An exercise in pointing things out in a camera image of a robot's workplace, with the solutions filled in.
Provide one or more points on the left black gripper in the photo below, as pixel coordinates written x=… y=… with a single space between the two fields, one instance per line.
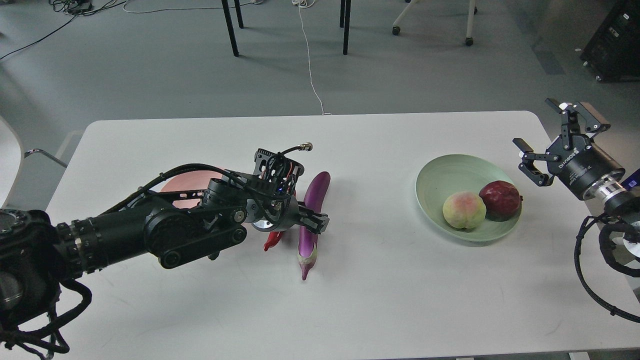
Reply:
x=281 y=215

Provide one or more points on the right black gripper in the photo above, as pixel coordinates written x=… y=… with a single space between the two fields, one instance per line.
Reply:
x=578 y=166

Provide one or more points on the purple eggplant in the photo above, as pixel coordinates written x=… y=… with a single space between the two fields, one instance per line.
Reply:
x=307 y=242

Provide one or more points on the red chili pepper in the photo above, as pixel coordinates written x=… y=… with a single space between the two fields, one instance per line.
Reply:
x=273 y=239

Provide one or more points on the red pomegranate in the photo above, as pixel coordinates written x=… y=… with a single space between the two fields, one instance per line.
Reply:
x=501 y=199

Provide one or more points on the green pink peach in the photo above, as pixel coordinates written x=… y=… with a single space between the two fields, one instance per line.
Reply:
x=464 y=210

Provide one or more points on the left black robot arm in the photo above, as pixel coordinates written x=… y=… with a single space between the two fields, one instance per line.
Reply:
x=187 y=213

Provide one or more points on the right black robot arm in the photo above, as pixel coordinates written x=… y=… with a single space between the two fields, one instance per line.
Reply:
x=619 y=223

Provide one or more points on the black equipment box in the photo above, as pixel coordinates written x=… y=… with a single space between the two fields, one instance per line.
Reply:
x=612 y=53

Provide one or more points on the green plate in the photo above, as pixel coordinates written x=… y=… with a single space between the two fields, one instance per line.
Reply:
x=457 y=172

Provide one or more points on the pink plate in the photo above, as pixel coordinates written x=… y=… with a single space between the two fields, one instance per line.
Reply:
x=190 y=181

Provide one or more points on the white chair base wheels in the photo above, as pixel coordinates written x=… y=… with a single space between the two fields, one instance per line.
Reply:
x=410 y=4

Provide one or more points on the black table legs right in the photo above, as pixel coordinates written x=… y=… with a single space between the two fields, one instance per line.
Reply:
x=344 y=23

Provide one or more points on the black table legs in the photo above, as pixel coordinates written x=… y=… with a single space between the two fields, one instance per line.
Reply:
x=344 y=23
x=226 y=8

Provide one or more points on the black table legs left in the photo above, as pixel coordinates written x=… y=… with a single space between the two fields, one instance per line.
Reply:
x=226 y=8

